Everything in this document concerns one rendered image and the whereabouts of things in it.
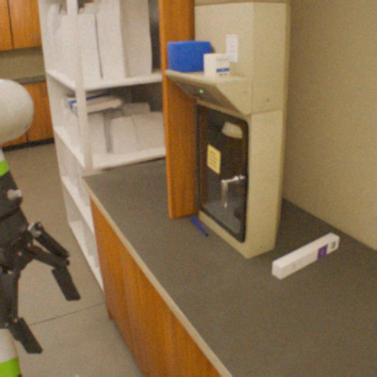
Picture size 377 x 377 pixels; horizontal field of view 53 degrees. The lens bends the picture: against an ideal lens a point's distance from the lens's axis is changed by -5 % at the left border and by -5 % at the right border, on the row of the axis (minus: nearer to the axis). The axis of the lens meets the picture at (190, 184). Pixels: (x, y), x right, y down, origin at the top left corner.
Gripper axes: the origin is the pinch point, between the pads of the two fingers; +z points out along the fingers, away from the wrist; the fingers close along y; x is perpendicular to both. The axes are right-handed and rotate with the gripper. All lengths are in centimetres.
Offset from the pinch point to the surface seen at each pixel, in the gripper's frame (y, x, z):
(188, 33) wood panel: 93, -13, -38
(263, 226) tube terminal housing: 69, -25, 25
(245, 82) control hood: 64, -32, -21
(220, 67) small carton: 66, -26, -26
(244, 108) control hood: 63, -30, -14
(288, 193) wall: 116, -30, 37
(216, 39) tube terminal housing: 79, -25, -33
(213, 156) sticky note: 78, -13, 2
